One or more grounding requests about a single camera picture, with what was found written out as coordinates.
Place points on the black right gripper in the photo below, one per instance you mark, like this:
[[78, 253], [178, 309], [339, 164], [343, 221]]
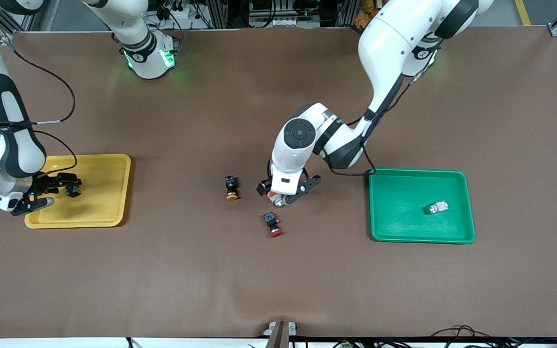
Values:
[[48, 184]]

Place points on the white button orange top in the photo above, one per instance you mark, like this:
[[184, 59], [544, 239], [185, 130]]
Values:
[[274, 197]]

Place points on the yellow push button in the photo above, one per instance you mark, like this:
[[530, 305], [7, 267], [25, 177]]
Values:
[[73, 191], [230, 186]]

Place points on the green button white block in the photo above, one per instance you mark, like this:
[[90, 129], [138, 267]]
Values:
[[436, 208]]

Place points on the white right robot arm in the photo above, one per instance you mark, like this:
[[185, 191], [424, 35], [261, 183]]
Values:
[[148, 65]]

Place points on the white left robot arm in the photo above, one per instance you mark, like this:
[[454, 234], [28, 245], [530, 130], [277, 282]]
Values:
[[389, 43]]

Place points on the red push button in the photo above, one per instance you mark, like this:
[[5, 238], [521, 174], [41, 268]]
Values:
[[272, 223]]

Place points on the yellow plastic tray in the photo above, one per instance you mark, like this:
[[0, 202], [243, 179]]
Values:
[[99, 203]]

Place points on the brown table mat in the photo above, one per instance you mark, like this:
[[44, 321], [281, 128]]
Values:
[[278, 280]]

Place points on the green plastic tray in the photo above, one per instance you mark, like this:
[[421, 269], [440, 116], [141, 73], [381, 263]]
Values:
[[404, 208]]

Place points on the white power strip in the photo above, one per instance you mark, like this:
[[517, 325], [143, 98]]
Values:
[[283, 22]]

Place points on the bag of orange items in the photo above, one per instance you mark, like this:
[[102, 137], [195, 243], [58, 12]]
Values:
[[368, 14]]

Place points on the metal mount bracket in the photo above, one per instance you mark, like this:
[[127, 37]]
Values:
[[278, 336]]

